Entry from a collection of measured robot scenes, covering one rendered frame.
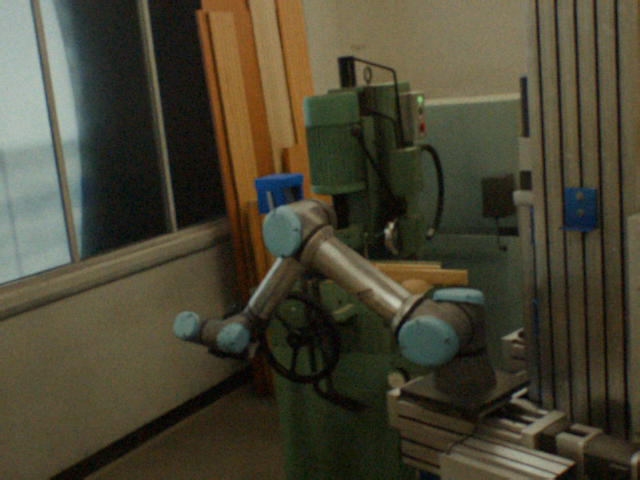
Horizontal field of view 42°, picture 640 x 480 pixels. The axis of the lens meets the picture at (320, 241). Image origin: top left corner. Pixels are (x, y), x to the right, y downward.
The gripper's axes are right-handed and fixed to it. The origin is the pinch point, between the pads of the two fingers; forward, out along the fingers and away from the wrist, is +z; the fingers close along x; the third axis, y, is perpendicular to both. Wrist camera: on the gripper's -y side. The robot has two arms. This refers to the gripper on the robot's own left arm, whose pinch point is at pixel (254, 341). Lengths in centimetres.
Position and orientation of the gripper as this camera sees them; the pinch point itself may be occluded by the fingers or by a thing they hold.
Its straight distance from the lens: 253.0
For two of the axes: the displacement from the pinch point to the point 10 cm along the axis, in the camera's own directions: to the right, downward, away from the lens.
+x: 8.7, 0.2, -4.9
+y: -1.6, 9.6, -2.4
